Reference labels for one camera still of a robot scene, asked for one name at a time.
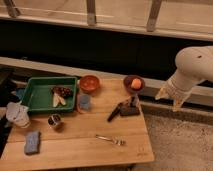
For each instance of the dark red bowl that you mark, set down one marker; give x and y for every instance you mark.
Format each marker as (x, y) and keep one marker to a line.
(127, 84)

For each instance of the orange ball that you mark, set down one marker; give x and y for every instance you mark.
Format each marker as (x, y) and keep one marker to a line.
(136, 83)

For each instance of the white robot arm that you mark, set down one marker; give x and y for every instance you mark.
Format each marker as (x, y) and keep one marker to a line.
(194, 65)

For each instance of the sliced pear toy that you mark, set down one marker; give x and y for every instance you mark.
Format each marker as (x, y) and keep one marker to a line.
(58, 100)

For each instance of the dark grapes toy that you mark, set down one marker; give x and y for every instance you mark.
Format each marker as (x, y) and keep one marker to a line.
(62, 91)

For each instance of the green plastic tray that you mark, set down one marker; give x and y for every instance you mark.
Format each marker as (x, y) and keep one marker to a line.
(38, 96)

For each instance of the small metal cup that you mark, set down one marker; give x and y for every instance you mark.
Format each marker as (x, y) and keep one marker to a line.
(55, 121)

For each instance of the silver fork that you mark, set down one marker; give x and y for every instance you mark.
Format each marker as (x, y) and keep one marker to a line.
(114, 141)

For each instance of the blue grey sponge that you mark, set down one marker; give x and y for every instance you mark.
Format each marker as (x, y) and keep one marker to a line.
(32, 143)

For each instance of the black handled brush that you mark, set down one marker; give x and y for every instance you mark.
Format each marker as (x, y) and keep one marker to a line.
(114, 112)

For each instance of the white crumpled cloth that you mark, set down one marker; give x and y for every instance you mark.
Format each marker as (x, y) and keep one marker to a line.
(17, 114)

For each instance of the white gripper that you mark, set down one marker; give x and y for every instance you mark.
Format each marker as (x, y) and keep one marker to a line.
(178, 87)

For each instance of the orange bowl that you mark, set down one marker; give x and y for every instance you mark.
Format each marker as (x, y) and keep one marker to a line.
(89, 83)

